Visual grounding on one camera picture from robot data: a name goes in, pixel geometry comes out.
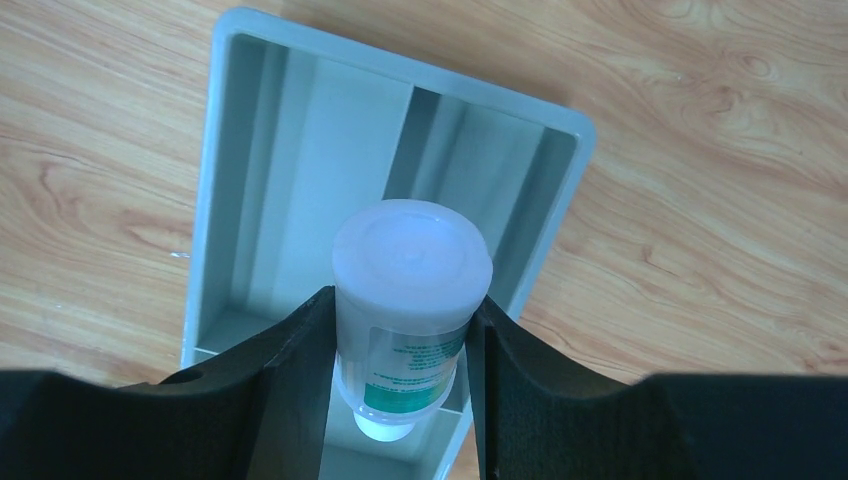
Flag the grey divider tray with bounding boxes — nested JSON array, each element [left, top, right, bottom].
[[181, 8, 596, 479]]

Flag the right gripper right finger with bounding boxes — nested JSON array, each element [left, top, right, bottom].
[[466, 299, 847, 479]]

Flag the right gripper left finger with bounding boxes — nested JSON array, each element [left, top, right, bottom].
[[1, 287, 336, 479]]

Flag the white medicine bottle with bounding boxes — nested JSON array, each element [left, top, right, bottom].
[[331, 199, 493, 442]]

